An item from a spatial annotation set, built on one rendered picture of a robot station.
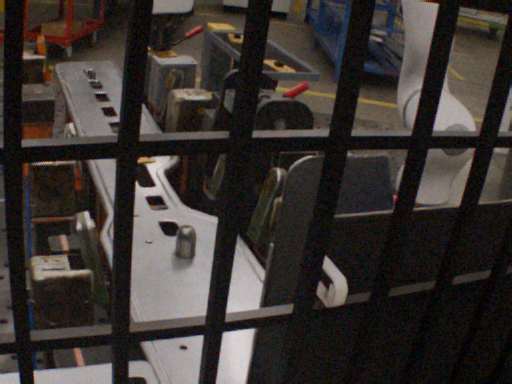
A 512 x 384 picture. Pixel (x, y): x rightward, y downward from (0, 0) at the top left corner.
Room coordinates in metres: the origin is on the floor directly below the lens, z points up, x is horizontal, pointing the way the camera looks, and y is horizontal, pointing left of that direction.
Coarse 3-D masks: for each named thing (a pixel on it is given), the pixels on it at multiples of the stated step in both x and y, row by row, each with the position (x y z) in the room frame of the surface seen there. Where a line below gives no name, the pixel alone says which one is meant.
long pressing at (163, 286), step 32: (64, 64) 1.74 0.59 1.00; (96, 64) 1.77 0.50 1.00; (64, 96) 1.49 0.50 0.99; (96, 128) 1.30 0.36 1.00; (96, 160) 1.14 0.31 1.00; (160, 160) 1.18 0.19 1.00; (160, 192) 1.05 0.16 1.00; (192, 224) 0.95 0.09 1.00; (160, 256) 0.84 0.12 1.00; (160, 288) 0.76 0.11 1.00; (192, 288) 0.77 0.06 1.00; (256, 288) 0.80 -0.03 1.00; (160, 352) 0.62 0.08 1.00; (192, 352) 0.63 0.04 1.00; (224, 352) 0.64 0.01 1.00
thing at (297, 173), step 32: (320, 160) 0.49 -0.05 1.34; (352, 160) 0.50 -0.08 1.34; (384, 160) 0.52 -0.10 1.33; (288, 192) 0.48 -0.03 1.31; (352, 192) 0.51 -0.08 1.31; (384, 192) 0.52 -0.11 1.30; (288, 224) 0.48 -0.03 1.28; (288, 256) 0.49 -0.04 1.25; (288, 288) 0.49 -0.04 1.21; (256, 352) 0.48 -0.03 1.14
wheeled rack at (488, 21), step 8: (400, 0) 10.24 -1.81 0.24; (400, 8) 10.36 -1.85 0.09; (464, 16) 9.67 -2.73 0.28; (472, 16) 9.74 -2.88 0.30; (480, 16) 9.98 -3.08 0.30; (488, 16) 10.15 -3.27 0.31; (480, 24) 9.58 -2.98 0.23; (488, 24) 9.59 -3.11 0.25; (496, 24) 9.63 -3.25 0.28; (504, 24) 9.77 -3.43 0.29
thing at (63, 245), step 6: (54, 240) 0.85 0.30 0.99; (60, 240) 0.85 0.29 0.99; (66, 240) 0.85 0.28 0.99; (72, 240) 0.86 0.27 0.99; (78, 240) 0.86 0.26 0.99; (54, 246) 0.83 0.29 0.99; (60, 246) 0.83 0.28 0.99; (66, 246) 0.83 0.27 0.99; (72, 246) 0.84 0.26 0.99; (78, 246) 0.84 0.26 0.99; (54, 252) 0.82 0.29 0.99; (60, 252) 0.82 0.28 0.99; (66, 252) 0.82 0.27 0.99; (72, 252) 0.83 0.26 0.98; (78, 252) 0.84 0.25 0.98
